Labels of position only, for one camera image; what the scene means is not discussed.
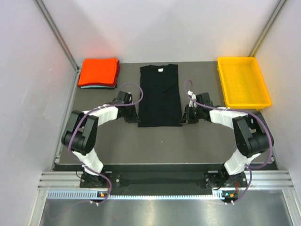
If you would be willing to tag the yellow plastic tray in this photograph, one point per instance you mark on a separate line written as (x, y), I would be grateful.
(242, 83)

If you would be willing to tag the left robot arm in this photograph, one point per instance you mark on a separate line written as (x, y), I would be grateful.
(80, 134)

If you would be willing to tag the aluminium frame post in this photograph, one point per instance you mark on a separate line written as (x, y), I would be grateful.
(55, 31)
(271, 20)

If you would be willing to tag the red folded t-shirt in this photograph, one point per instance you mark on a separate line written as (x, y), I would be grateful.
(117, 73)

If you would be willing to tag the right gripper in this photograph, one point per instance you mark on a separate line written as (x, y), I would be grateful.
(186, 118)

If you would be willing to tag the left aluminium frame post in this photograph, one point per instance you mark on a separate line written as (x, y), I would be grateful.
(55, 31)

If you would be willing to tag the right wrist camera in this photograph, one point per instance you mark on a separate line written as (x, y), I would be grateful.
(203, 98)

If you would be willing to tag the teal folded t-shirt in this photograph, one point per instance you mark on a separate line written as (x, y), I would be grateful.
(91, 87)

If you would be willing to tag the right aluminium frame post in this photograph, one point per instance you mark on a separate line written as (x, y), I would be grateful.
(271, 20)

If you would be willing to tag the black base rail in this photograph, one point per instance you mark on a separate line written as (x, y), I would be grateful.
(162, 183)

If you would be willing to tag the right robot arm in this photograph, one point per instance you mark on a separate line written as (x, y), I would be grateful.
(252, 135)

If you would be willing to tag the grey slotted cable duct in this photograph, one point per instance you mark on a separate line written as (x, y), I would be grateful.
(99, 195)

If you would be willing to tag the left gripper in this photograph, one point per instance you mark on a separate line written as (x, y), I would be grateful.
(134, 118)

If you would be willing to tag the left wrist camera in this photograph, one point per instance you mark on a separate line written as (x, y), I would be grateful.
(123, 98)

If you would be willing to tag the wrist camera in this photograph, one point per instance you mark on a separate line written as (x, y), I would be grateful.
(203, 98)
(123, 98)

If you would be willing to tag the orange folded t-shirt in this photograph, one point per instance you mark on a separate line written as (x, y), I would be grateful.
(98, 72)

